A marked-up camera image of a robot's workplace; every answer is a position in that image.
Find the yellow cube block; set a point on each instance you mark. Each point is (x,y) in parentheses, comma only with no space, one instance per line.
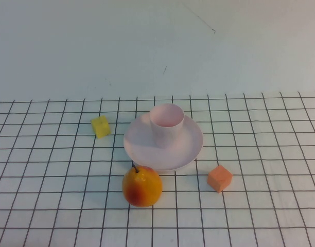
(101,126)

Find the white black-grid tablecloth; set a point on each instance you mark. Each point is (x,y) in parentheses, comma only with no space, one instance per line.
(70,180)

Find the orange cube block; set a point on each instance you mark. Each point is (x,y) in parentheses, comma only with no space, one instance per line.
(219,178)

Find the pale pink plastic cup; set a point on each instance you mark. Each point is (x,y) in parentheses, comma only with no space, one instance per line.
(165,133)

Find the pale pink round plate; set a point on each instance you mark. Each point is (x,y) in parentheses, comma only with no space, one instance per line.
(147,154)

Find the yellow orange pear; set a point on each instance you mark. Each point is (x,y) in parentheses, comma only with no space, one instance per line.
(142,189)

